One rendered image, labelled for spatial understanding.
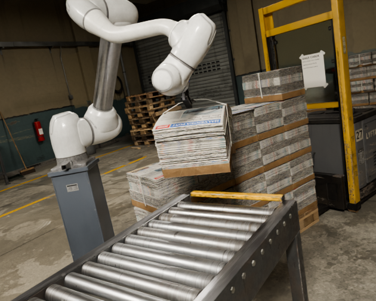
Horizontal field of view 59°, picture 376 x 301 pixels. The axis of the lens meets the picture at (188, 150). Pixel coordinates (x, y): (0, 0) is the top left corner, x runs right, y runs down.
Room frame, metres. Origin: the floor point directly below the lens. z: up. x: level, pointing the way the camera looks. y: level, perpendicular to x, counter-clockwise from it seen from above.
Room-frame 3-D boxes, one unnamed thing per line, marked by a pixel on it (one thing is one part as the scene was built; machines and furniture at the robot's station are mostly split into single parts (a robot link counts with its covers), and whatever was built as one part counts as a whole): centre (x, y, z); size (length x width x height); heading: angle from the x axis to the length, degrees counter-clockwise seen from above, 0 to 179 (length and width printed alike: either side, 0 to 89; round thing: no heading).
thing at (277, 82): (2.68, -0.75, 0.65); 0.39 x 0.30 x 1.29; 35
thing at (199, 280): (0.93, 0.17, 0.77); 0.47 x 0.05 x 0.05; 53
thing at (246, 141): (2.33, -0.26, 0.86); 0.38 x 0.29 x 0.04; 37
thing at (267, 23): (3.20, -0.92, 0.97); 0.09 x 0.09 x 1.75; 35
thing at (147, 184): (2.26, -0.16, 0.42); 1.17 x 0.39 x 0.83; 125
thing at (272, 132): (2.51, -0.51, 0.86); 0.38 x 0.29 x 0.04; 34
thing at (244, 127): (2.34, -0.26, 0.95); 0.38 x 0.29 x 0.23; 37
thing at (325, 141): (3.15, -1.41, 0.40); 0.69 x 0.55 x 0.80; 35
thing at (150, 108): (9.01, 0.70, 0.65); 1.33 x 0.94 x 1.30; 147
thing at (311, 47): (2.94, -1.13, 1.28); 0.57 x 0.01 x 0.65; 35
